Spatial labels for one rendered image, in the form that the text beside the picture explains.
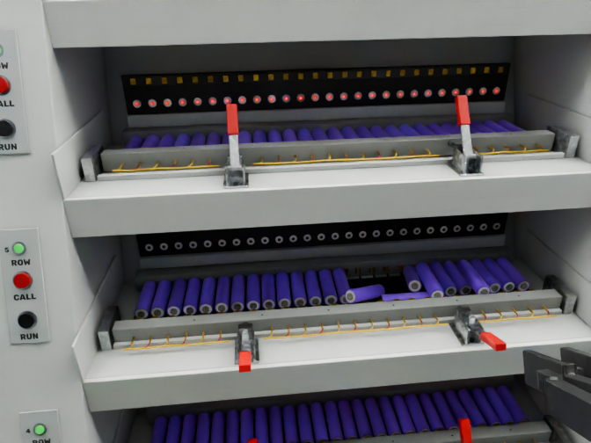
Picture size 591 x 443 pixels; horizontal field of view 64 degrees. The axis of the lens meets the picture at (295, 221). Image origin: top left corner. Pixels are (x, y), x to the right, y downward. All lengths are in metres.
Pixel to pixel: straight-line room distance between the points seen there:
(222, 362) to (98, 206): 0.22
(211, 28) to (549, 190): 0.42
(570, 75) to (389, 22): 0.26
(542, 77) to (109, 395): 0.69
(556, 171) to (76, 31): 0.55
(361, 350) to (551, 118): 0.40
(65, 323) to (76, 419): 0.11
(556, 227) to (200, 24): 0.52
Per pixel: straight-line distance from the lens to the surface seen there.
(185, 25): 0.54
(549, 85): 0.75
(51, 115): 0.55
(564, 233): 0.72
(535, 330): 0.66
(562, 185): 0.63
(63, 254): 0.55
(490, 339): 0.56
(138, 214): 0.53
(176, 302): 0.64
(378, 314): 0.60
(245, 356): 0.51
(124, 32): 0.56
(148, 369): 0.58
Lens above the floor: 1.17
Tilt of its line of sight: 6 degrees down
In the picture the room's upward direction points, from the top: 3 degrees counter-clockwise
